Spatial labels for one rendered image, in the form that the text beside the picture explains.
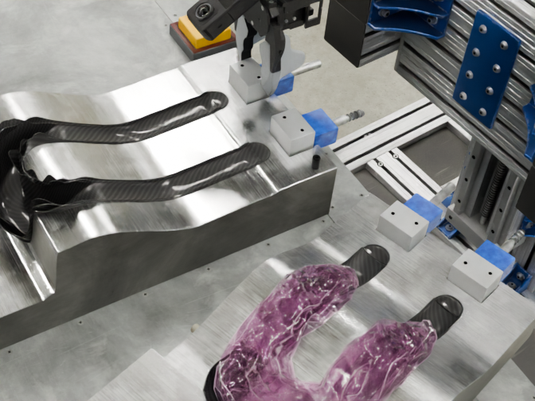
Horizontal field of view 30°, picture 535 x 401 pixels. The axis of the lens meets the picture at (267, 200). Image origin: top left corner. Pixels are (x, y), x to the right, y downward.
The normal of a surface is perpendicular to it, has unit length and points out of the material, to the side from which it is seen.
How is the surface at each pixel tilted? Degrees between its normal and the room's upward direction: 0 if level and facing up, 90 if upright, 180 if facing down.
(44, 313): 90
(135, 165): 21
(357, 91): 0
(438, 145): 0
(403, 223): 0
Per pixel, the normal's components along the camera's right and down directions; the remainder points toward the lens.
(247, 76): 0.08, -0.67
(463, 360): 0.33, -0.82
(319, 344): -0.07, -0.55
